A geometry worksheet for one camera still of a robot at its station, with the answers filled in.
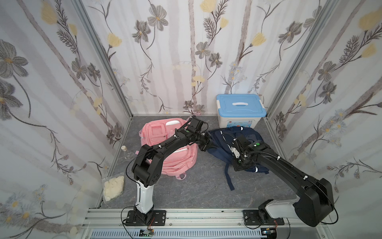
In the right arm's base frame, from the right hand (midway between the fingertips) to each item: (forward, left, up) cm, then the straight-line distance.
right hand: (238, 166), depth 80 cm
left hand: (+10, +10, +7) cm, 16 cm away
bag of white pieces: (-11, +70, -11) cm, 71 cm away
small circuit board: (-31, +48, -11) cm, 58 cm away
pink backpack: (+5, +33, -9) cm, 34 cm away
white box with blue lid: (+40, -6, +2) cm, 41 cm away
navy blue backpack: (+8, +10, +4) cm, 14 cm away
